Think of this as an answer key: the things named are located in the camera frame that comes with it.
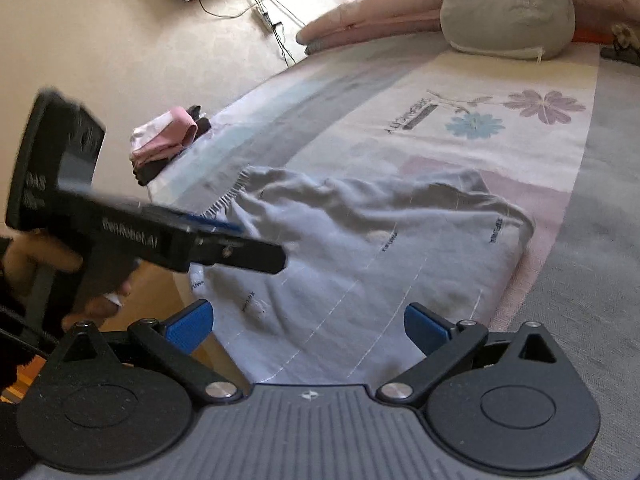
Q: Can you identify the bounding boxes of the black wall cables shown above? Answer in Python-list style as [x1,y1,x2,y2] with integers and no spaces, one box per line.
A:
[197,0,308,68]

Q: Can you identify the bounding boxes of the pink floral folded quilt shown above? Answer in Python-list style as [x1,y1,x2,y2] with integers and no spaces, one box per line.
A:
[295,0,640,56]

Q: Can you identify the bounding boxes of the orange red item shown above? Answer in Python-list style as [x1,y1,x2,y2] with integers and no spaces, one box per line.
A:
[570,27,618,46]

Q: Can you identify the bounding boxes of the folded pink and dark clothes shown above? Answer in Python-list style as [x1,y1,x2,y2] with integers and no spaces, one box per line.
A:
[132,105,213,187]

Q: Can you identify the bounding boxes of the black hair clip with flower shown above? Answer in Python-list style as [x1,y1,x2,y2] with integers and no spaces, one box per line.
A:
[600,22,640,68]

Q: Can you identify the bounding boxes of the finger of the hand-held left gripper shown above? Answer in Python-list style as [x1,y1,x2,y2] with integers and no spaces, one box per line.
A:
[191,232,288,277]
[150,207,247,234]

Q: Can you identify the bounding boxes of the person's left hand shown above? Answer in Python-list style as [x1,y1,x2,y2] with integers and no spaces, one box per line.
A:
[0,232,135,334]

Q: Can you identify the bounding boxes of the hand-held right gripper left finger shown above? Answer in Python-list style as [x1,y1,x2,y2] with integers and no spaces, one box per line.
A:
[59,299,244,403]

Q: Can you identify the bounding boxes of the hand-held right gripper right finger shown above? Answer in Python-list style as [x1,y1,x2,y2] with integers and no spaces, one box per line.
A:
[376,302,566,406]

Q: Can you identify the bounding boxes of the grey pants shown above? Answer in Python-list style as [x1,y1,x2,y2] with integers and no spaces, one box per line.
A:
[187,166,537,386]

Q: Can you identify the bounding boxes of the grey cat face cushion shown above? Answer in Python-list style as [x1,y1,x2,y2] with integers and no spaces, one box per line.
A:
[440,0,576,62]

